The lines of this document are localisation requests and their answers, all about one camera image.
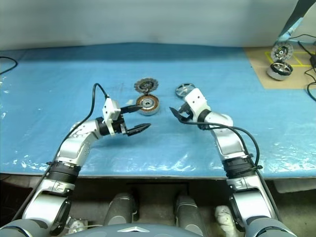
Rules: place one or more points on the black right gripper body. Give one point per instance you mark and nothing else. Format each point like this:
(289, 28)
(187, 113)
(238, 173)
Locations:
(188, 113)

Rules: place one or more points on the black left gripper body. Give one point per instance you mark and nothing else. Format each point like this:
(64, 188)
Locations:
(121, 124)

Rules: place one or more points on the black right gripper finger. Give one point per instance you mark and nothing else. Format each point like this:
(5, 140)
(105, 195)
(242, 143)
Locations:
(183, 108)
(177, 114)

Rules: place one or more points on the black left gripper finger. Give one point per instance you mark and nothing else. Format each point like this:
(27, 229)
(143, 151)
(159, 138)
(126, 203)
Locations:
(132, 108)
(138, 129)

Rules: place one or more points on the motor stator with copper windings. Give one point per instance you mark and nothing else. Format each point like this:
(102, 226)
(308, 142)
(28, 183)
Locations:
(151, 103)

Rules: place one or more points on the dark toothed rotor disc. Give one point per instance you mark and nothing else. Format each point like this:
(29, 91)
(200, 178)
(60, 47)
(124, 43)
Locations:
(145, 86)

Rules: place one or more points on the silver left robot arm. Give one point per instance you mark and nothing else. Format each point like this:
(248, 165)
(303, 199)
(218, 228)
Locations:
(71, 148)

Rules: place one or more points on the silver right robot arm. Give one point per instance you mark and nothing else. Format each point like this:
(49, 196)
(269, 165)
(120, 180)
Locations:
(229, 143)

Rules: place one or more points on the silver spoked motor housing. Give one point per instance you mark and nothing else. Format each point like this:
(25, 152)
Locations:
(280, 70)

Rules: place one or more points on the toothed motor disc on stand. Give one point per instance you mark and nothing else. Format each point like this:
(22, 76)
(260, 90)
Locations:
(281, 51)

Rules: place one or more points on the blue table mat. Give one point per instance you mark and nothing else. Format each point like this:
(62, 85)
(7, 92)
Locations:
(49, 98)

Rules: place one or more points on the brown cardboard sheet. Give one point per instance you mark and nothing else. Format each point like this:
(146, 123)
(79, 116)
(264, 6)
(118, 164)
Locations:
(259, 74)

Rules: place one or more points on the grey left robot leg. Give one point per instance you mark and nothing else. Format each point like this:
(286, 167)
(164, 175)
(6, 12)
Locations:
(119, 209)

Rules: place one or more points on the grey robot leg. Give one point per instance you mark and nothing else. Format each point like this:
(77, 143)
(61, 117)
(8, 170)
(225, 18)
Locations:
(119, 209)
(188, 212)

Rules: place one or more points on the grey right robot leg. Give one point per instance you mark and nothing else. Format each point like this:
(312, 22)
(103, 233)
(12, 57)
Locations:
(188, 212)

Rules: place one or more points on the grey-blue robot torso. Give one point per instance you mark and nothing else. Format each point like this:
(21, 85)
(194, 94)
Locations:
(148, 230)

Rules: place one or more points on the white shoe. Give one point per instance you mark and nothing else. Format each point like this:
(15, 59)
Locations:
(225, 219)

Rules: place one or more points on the light blue stand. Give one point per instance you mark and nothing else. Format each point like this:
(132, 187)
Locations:
(295, 24)

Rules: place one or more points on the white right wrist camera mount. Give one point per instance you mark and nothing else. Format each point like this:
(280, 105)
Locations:
(196, 100)

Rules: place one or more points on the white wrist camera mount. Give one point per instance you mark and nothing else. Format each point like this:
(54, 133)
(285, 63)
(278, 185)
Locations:
(196, 100)
(111, 108)

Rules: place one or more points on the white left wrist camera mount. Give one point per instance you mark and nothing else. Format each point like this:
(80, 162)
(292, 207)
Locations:
(111, 108)

